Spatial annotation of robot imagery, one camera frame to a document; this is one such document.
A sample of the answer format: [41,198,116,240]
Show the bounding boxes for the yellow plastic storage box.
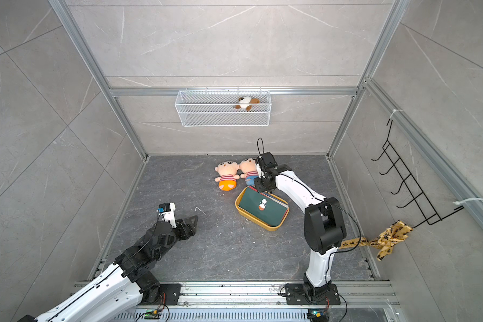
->
[234,186,291,232]

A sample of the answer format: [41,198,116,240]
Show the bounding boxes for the yellow patterned cloth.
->
[339,221,413,261]

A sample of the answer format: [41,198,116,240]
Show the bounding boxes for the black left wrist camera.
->
[158,203,177,228]

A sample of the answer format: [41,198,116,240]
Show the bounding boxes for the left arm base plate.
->
[140,283,182,306]

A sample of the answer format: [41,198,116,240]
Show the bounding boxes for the black wire hook rack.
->
[371,119,464,229]

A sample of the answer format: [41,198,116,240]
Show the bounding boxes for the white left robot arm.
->
[20,215,198,321]

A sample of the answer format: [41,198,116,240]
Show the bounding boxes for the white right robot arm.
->
[254,152,347,305]

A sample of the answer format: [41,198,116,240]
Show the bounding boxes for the dark green envelope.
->
[238,186,289,227]

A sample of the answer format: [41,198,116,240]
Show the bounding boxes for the small brown white plush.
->
[234,97,260,111]

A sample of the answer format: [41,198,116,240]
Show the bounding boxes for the plush doll blue pants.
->
[240,158,259,186]

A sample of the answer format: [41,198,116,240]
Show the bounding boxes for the white wire mesh basket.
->
[174,89,272,127]

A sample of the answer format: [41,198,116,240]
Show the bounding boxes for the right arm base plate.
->
[278,283,341,306]

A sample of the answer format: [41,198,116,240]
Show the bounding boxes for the metal mounting rail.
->
[66,280,401,311]

